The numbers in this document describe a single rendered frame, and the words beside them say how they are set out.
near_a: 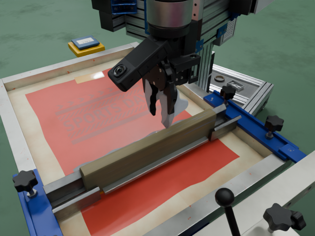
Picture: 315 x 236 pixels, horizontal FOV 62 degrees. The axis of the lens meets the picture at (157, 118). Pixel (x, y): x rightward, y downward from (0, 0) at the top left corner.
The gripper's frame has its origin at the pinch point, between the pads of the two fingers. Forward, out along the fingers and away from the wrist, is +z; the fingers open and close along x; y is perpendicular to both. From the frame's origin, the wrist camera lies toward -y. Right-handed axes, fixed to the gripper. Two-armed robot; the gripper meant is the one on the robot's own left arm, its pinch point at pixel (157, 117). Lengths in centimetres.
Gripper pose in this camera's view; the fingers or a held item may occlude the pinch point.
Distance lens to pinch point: 56.4
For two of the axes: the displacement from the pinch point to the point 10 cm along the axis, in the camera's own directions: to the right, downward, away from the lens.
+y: 8.3, -3.5, 4.3
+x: -5.6, -5.3, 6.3
